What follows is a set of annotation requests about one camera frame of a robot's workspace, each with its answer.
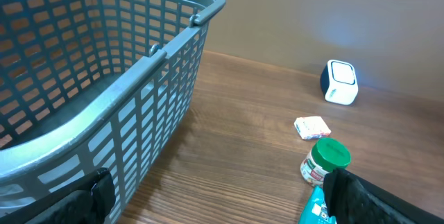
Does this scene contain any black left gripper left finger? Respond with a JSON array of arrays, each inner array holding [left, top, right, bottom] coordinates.
[[1, 167, 115, 224]]

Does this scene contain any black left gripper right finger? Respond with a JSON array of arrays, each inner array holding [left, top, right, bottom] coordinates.
[[323, 169, 441, 224]]

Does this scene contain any green 3M gloves packet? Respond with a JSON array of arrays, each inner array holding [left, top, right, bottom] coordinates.
[[298, 186, 336, 224]]

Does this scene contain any green lid jar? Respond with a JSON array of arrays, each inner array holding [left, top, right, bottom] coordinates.
[[300, 137, 352, 187]]

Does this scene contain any small red white box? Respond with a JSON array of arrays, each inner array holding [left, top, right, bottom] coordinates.
[[294, 116, 332, 140]]

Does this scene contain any white barcode scanner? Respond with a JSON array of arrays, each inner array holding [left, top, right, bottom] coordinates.
[[320, 60, 359, 105]]

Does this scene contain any grey plastic shopping basket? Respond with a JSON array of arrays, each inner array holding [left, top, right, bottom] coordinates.
[[1, 0, 226, 223]]

